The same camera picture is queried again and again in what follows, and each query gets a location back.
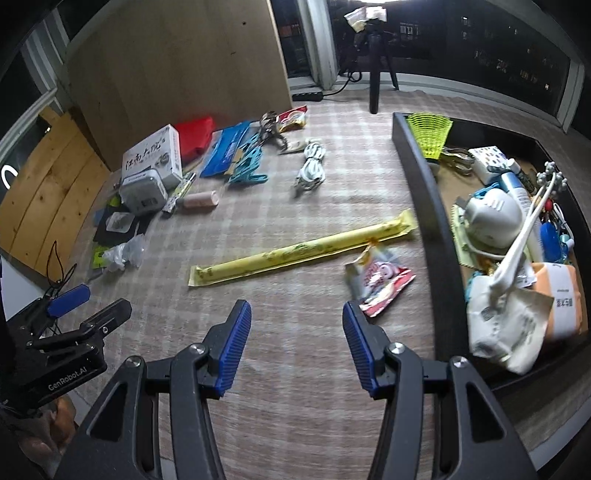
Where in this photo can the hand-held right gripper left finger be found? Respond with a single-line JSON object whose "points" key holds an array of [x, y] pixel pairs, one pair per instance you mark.
{"points": [[235, 346]]}

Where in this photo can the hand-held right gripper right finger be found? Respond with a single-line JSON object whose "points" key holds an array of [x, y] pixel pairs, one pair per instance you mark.
{"points": [[358, 346]]}

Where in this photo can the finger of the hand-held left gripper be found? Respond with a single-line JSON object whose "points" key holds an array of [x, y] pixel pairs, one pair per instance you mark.
{"points": [[69, 297], [111, 316]]}

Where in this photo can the long yellow packet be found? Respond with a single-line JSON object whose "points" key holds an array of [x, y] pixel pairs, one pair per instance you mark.
{"points": [[300, 248]]}

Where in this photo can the white cloth bag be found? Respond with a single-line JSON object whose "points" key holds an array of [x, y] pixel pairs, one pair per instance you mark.
{"points": [[503, 323]]}

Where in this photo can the black tray with cardboard bottom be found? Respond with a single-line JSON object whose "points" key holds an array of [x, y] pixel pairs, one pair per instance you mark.
{"points": [[415, 184]]}

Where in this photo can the white round massager device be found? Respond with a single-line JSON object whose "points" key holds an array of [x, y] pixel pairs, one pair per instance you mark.
{"points": [[491, 221]]}

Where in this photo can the white beaded head massager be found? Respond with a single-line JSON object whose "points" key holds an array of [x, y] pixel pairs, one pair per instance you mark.
{"points": [[517, 249]]}

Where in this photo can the teal plastic clip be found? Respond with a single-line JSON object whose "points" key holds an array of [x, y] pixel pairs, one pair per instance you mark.
{"points": [[488, 191]]}

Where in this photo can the white tube with blue cap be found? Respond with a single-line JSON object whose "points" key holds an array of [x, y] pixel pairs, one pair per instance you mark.
{"points": [[517, 194]]}

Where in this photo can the small blue bottle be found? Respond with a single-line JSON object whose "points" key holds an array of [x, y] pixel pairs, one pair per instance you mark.
{"points": [[551, 240]]}

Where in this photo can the neon yellow plastic mesh basket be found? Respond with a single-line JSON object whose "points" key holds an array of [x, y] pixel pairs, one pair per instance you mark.
{"points": [[429, 134]]}

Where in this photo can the white dotted box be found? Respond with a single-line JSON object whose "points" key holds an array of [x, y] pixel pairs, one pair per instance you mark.
{"points": [[487, 159]]}

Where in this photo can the person's left hand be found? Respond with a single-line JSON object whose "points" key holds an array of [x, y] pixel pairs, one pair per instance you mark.
{"points": [[60, 415]]}

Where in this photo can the small green packet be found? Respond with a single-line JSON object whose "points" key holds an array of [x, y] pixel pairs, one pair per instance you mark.
{"points": [[99, 256]]}

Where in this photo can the clear plastic bag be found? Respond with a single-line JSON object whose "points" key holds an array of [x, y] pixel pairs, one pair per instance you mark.
{"points": [[124, 253]]}

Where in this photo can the red and white snack packet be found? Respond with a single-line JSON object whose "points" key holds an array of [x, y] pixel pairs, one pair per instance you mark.
{"points": [[381, 281]]}

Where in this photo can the black card pad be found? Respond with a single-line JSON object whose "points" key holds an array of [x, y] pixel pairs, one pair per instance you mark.
{"points": [[138, 226]]}

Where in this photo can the wooden plank panel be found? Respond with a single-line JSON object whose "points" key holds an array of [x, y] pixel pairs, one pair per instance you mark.
{"points": [[46, 184]]}

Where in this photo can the small white grey box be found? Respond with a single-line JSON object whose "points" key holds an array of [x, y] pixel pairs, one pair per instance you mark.
{"points": [[143, 191]]}

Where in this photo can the striped stick packet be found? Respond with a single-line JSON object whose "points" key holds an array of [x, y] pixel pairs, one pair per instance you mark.
{"points": [[179, 191]]}

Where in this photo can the white printed carton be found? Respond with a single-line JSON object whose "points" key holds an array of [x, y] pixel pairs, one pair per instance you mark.
{"points": [[150, 152]]}

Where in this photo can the teal plastic clip hanger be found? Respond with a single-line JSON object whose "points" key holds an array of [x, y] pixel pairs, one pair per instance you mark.
{"points": [[249, 161]]}

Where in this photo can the blue plastic packet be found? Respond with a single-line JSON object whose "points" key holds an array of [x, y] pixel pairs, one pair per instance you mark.
{"points": [[226, 147]]}

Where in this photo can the red plastic packet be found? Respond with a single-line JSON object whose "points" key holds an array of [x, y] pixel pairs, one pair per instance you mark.
{"points": [[196, 136]]}

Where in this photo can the white and orange packet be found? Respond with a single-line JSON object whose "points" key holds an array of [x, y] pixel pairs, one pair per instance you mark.
{"points": [[558, 300]]}

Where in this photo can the metal clip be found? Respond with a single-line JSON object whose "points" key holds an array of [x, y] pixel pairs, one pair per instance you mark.
{"points": [[457, 159]]}

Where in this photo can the small red-trimmed snack packet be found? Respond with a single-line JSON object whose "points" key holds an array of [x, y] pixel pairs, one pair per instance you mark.
{"points": [[293, 119]]}

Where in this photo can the black power strip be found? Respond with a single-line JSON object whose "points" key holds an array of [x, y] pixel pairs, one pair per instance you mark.
{"points": [[308, 96]]}

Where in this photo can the large wooden board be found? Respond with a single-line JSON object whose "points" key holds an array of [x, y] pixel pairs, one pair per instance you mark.
{"points": [[184, 64]]}

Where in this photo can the black tripod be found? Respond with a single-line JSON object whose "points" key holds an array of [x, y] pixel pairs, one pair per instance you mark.
{"points": [[376, 69]]}

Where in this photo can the white taped tripod head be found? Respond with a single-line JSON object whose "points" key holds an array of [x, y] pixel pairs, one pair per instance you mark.
{"points": [[364, 16]]}

